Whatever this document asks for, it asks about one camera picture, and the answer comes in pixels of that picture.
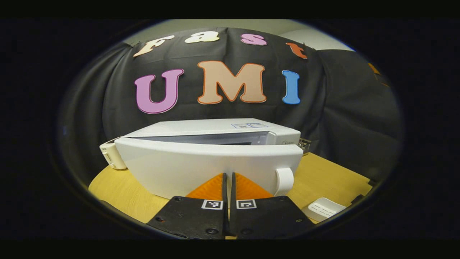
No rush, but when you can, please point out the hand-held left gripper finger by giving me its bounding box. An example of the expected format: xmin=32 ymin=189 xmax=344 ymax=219
xmin=229 ymin=172 xmax=317 ymax=240
xmin=147 ymin=173 xmax=230 ymax=240

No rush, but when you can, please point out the white microwave oven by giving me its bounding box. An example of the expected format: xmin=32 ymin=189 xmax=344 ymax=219
xmin=114 ymin=118 xmax=304 ymax=200

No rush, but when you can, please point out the white rectangular dish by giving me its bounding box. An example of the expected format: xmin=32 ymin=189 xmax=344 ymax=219
xmin=302 ymin=197 xmax=346 ymax=222

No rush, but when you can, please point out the white toaster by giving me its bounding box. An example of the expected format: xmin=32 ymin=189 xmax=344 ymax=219
xmin=100 ymin=141 xmax=127 ymax=170

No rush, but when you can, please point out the black backdrop cloth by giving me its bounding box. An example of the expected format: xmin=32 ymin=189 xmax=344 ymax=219
xmin=59 ymin=27 xmax=401 ymax=180

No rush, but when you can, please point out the clear glass holder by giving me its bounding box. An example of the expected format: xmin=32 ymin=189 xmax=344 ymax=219
xmin=298 ymin=138 xmax=312 ymax=156

